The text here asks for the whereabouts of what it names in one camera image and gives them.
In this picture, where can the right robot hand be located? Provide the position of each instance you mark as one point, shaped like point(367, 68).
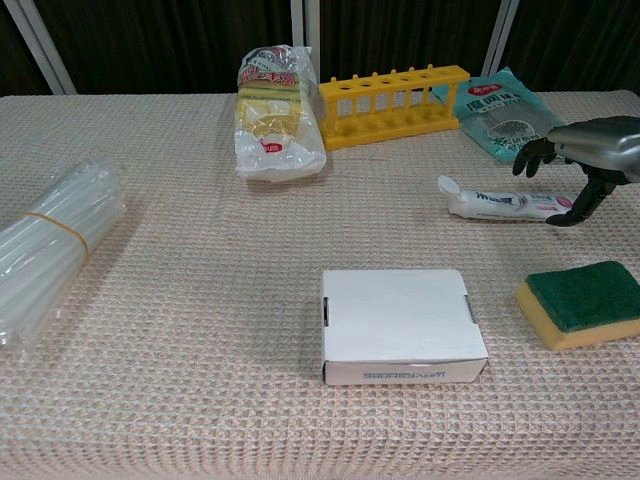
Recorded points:
point(605, 145)

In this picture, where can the teal scouring pad package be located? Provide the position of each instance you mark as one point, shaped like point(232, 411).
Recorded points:
point(492, 115)

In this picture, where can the yellow rubber band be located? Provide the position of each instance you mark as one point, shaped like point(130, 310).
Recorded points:
point(75, 232)

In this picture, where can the white toothpaste tube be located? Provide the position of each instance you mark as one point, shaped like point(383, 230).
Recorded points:
point(500, 205)

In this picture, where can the beige waffle tablecloth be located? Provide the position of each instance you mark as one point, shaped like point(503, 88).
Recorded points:
point(175, 300)

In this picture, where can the yellow test tube rack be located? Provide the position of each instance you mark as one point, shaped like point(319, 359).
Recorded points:
point(395, 125)

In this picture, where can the green and yellow sponge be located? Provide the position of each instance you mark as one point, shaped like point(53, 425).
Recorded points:
point(580, 295)

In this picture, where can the bundle of clear glue sticks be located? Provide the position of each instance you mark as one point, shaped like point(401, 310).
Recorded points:
point(45, 260)

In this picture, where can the white frame post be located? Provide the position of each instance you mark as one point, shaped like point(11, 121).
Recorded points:
point(45, 55)
point(311, 30)
point(500, 35)

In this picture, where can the bagged sandwich bread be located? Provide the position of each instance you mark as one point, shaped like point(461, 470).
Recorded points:
point(272, 120)

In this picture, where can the white cardboard box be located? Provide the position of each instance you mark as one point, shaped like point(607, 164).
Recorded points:
point(400, 315)

